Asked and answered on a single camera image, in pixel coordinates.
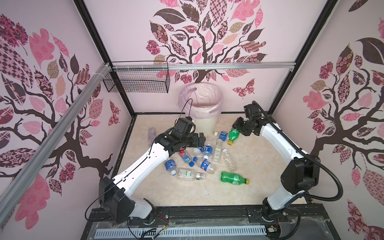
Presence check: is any green soda bottle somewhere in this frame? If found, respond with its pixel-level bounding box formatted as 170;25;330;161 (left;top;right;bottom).
220;172;250;186
227;128;240;146

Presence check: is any clear unlabelled bottle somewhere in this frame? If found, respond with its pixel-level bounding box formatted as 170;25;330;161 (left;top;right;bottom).
148;127;157;147

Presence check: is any clear bottle white cap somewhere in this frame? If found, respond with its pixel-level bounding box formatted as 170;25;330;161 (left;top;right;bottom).
223;149;237;172

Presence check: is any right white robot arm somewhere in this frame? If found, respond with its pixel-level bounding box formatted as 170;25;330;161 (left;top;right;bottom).
232;117;320;222

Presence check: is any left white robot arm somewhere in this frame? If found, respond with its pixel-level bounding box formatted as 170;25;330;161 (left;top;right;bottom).
99;133;206;224

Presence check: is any white ribbed trash bin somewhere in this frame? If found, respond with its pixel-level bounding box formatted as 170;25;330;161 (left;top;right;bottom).
193;118;218;136

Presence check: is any blue label bottle by bin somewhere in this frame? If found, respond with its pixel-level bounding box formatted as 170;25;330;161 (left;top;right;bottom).
214;131;228;142

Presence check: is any Fiji red flower bottle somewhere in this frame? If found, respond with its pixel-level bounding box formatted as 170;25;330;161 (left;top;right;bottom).
178;150;195;167

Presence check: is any blue label white cap bottle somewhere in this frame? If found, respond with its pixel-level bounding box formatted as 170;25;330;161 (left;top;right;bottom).
202;145;213;160

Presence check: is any Pocari Sweat blue label bottle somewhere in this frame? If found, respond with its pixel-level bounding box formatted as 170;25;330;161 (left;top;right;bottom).
165;159;177;176

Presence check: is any Pepsi blue label bottle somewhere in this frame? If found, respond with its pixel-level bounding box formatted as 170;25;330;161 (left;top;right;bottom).
196;158;216;174

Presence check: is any green label clear bottle lower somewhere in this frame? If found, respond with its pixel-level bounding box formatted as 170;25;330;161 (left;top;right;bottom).
177;168;206;181

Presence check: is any green label clear bottle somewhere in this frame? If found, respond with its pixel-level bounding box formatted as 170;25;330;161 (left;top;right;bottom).
177;168;206;181
213;139;223;163

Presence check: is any green label clear bottle right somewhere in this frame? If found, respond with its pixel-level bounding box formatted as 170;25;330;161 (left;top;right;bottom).
213;139;223;163

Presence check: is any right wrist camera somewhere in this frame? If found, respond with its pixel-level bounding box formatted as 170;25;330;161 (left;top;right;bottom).
244;104;262;121

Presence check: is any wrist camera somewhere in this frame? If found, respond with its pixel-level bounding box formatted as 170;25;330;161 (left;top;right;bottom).
172;118;195;139
244;104;262;121

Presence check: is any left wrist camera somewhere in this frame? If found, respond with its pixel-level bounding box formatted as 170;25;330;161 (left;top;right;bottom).
172;118;195;139

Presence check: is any black wire mesh basket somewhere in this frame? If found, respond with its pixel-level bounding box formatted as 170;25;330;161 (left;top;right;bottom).
103;60;171;94

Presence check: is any back aluminium frame rail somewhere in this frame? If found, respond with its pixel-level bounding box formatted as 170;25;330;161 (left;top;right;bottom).
113;62;296;71

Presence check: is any aluminium frame rail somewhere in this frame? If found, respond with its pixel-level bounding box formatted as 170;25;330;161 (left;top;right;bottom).
0;62;112;223
113;62;296;71

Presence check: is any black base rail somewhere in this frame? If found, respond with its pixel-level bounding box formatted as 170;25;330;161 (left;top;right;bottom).
86;203;328;226

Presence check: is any white slotted cable duct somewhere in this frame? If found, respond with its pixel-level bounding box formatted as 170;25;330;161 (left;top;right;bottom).
94;226;267;240

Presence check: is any right black corrugated cable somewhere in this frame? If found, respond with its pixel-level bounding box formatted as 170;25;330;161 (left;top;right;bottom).
251;100;344;202

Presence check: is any left aluminium frame rail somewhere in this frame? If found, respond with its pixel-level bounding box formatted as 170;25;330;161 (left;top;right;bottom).
0;62;112;223

